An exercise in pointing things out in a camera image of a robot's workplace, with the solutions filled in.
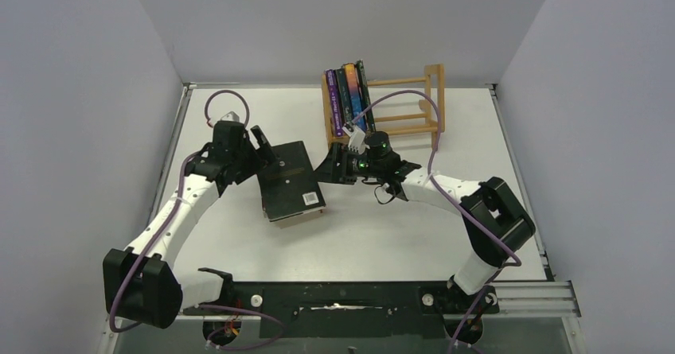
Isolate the black Moon and Sixpence book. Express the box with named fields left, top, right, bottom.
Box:
left=257, top=141, right=326, bottom=222

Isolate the Jane Eyre book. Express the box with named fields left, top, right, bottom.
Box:
left=343, top=63, right=367, bottom=131

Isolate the Little Women book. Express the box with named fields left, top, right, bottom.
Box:
left=336, top=66, right=353, bottom=123

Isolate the dark green book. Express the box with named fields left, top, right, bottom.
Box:
left=355, top=60, right=377, bottom=132

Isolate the purple comic book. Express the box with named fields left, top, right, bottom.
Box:
left=325, top=69, right=344, bottom=137

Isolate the wooden book rack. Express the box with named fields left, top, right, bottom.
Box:
left=321, top=64, right=446, bottom=145

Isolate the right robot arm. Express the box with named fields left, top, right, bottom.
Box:
left=314, top=131, right=536, bottom=312

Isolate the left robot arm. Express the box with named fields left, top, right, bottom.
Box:
left=103, top=120, right=277, bottom=333

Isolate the lower stack of books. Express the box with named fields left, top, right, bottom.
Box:
left=271, top=208, right=324, bottom=229

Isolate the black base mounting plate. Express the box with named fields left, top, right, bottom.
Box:
left=184, top=281, right=500, bottom=339

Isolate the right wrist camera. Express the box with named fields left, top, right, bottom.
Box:
left=342, top=123, right=366, bottom=154

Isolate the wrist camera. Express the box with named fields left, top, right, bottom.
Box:
left=342, top=123, right=366, bottom=154
left=218, top=111, right=245, bottom=125

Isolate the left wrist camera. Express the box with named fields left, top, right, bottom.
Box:
left=218, top=111, right=245, bottom=125

